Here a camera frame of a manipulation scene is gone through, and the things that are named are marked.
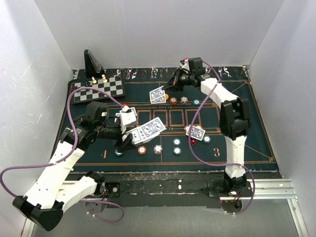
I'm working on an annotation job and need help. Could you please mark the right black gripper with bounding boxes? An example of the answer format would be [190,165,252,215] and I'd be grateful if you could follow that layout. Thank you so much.
[162,68,194,92]

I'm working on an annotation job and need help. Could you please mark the card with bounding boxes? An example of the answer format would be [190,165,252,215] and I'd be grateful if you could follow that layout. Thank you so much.
[149,86,165,101]
[116,107,137,117]

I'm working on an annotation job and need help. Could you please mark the orange chips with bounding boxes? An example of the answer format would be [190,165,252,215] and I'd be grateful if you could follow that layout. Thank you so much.
[169,97,177,105]

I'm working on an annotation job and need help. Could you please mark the orange poker chip stack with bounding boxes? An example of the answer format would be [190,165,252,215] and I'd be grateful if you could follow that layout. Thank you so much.
[138,146,147,156]

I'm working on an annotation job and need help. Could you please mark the green chips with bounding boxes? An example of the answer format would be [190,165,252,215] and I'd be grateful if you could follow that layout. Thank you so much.
[115,151,123,156]
[202,136,211,144]
[192,99,200,107]

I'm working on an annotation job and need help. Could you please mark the blue backed card deck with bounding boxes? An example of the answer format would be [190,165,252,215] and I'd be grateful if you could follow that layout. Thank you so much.
[136,117,166,138]

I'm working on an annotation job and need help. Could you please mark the green poker chip stack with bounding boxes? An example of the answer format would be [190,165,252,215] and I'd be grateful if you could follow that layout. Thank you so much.
[173,147,182,156]

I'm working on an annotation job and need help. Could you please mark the card dealt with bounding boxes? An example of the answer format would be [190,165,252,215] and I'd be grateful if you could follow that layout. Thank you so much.
[151,95,166,104]
[186,126,205,141]

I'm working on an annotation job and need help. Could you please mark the red triangular dealer button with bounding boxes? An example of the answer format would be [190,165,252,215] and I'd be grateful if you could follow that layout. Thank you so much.
[190,138,197,146]

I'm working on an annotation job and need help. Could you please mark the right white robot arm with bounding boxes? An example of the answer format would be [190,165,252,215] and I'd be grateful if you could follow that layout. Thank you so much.
[163,57,251,196]

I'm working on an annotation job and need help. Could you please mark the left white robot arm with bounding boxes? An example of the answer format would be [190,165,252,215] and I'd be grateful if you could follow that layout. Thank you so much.
[12,101,137,231]

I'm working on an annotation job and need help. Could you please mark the green poker table mat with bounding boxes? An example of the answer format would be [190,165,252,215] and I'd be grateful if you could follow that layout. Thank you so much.
[74,66,278,172]

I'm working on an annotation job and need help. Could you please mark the small chess board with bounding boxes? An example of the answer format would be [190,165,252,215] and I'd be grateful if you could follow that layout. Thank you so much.
[73,76,127,107]

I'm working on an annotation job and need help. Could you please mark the black triangular stand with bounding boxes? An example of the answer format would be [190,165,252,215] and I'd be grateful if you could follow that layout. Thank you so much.
[84,49,104,78]

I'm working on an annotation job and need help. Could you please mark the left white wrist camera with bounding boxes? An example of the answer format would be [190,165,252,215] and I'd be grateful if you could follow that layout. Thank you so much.
[119,109,137,133]

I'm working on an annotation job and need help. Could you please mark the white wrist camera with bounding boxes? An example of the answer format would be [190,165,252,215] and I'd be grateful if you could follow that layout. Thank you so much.
[119,109,137,133]
[179,58,190,73]

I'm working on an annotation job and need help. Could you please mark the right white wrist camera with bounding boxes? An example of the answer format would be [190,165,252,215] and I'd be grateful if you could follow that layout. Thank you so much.
[179,58,190,73]

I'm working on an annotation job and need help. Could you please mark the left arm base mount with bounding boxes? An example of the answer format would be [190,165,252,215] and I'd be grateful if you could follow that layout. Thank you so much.
[83,182,121,214]

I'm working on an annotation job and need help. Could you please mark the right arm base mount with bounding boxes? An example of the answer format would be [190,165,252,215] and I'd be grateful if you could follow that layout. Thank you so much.
[198,179,253,214]

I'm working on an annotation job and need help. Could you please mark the aluminium rail frame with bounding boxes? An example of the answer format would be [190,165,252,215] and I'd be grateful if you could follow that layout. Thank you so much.
[21,178,309,237]

